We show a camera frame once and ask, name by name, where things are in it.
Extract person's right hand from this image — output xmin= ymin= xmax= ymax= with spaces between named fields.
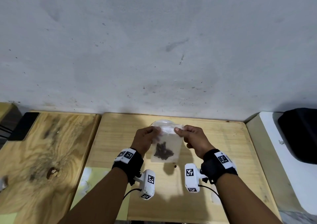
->
xmin=174 ymin=125 xmax=215 ymax=160

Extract person's left hand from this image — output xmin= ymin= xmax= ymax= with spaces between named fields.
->
xmin=130 ymin=126 xmax=161 ymax=155

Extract dark seeds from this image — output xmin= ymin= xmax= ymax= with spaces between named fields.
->
xmin=153 ymin=142 xmax=175 ymax=160

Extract small clear plastic bag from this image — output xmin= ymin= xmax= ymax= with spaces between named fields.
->
xmin=150 ymin=125 xmax=185 ymax=164

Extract stack of clear plastic bags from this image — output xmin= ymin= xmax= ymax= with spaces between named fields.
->
xmin=210 ymin=190 xmax=221 ymax=205

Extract person's right forearm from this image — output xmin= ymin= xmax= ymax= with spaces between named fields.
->
xmin=215 ymin=173 xmax=283 ymax=224

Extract person's left forearm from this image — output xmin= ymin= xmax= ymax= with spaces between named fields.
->
xmin=58 ymin=168 xmax=129 ymax=224

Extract black left wristband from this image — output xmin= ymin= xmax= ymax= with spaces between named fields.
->
xmin=112 ymin=148 xmax=144 ymax=186

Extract black wristband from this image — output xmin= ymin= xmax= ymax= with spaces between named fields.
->
xmin=112 ymin=148 xmax=144 ymax=186
xmin=200 ymin=149 xmax=238 ymax=185

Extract black right wristband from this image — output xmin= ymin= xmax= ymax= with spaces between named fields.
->
xmin=200 ymin=149 xmax=238 ymax=185

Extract yellow label backing sheet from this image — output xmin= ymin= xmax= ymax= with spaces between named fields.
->
xmin=70 ymin=167 xmax=129 ymax=221

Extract white cabinet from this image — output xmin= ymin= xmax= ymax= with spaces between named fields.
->
xmin=245 ymin=111 xmax=317 ymax=216

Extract black bag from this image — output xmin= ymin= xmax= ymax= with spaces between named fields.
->
xmin=278 ymin=108 xmax=317 ymax=165

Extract black flat phone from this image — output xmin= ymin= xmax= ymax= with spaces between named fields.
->
xmin=10 ymin=112 xmax=40 ymax=141

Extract dark grey furniture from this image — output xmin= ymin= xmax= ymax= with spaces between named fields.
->
xmin=0 ymin=102 xmax=23 ymax=149

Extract yellow paper sheet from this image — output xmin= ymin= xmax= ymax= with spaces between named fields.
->
xmin=0 ymin=212 xmax=18 ymax=224

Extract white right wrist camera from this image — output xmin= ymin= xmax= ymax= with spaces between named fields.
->
xmin=184 ymin=164 xmax=206 ymax=193

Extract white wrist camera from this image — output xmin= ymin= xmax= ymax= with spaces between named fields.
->
xmin=184 ymin=164 xmax=206 ymax=193
xmin=135 ymin=169 xmax=157 ymax=200

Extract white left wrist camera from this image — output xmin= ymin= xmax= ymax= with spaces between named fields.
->
xmin=135 ymin=169 xmax=157 ymax=200

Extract black right camera cable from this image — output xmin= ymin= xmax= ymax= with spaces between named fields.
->
xmin=198 ymin=184 xmax=220 ymax=197

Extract black camera cable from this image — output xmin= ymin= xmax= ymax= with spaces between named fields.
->
xmin=123 ymin=188 xmax=142 ymax=200
xmin=198 ymin=184 xmax=220 ymax=197

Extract black left camera cable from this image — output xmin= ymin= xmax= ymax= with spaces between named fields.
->
xmin=123 ymin=188 xmax=142 ymax=200

